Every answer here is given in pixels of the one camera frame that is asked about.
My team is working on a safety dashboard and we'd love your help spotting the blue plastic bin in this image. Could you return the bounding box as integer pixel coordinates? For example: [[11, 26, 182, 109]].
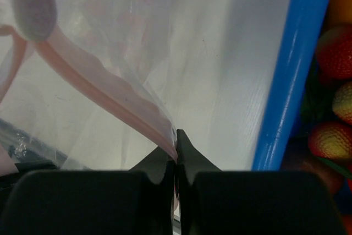
[[251, 0, 352, 235]]

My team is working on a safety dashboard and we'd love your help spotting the orange fruit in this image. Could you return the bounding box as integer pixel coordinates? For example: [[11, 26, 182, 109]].
[[327, 0, 351, 28]]

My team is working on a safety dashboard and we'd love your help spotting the clear pink-dotted zip bag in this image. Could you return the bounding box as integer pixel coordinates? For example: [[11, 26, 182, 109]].
[[0, 0, 298, 175]]

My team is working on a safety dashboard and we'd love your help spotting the strawberry bunch with leaves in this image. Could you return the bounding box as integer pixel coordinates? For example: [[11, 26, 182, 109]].
[[300, 24, 351, 194]]

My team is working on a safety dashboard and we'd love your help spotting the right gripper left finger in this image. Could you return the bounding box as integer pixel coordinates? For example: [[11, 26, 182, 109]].
[[1, 148, 174, 234]]

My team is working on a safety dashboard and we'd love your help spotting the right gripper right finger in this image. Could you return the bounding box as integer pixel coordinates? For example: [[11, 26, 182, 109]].
[[177, 130, 344, 234]]

